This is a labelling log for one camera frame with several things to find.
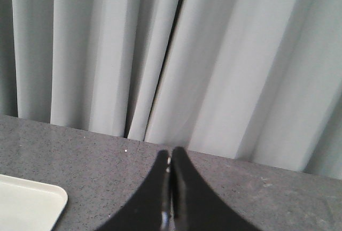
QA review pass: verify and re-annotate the cream rectangular plastic tray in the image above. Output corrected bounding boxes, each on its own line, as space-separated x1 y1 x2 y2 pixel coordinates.
1 174 68 230

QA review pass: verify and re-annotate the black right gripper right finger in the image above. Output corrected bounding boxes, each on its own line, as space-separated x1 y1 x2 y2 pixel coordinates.
170 147 255 230

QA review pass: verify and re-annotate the light grey pleated curtain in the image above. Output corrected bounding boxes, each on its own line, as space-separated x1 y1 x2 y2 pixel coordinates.
1 0 341 179

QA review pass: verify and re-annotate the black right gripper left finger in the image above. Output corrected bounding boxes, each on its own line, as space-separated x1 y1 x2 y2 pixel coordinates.
98 150 171 231

